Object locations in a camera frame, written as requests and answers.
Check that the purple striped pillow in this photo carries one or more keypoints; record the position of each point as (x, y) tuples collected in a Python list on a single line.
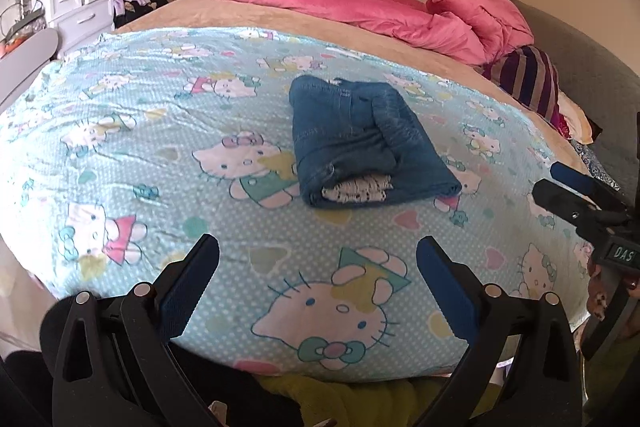
[(530, 77)]

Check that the grey rounded board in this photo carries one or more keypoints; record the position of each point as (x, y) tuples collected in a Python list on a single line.
[(25, 62)]

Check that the cluttered side table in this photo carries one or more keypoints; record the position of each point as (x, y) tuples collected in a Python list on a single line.
[(22, 12)]

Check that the light blue cartoon printed blanket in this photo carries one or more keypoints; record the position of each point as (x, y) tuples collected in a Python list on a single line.
[(175, 107)]

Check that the person's right hand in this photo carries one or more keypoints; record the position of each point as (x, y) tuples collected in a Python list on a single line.
[(596, 299)]

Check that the person's green jacket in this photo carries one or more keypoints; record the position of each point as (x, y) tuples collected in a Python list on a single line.
[(350, 402)]

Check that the blue patterned cloth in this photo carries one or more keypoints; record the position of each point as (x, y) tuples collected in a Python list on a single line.
[(600, 167)]

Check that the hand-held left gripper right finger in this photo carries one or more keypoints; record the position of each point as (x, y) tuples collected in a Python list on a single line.
[(445, 287)]

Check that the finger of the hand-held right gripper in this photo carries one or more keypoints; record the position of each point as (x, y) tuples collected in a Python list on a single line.
[(575, 177), (565, 204)]

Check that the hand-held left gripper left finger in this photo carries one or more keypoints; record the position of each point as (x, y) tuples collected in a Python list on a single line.
[(192, 282)]

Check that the beige bed cover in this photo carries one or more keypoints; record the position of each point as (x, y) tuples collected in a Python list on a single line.
[(300, 19)]

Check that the white plastic drawer unit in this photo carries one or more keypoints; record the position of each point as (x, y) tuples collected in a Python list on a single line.
[(80, 7)]

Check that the blue denim pants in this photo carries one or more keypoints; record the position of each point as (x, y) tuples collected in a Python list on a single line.
[(350, 137)]

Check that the grey padded headboard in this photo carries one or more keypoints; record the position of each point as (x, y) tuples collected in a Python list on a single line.
[(590, 67)]

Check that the person's right forearm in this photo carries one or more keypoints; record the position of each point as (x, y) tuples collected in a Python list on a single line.
[(615, 387)]

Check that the pink and cream cloth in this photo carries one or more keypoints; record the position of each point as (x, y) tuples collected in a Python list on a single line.
[(575, 117)]

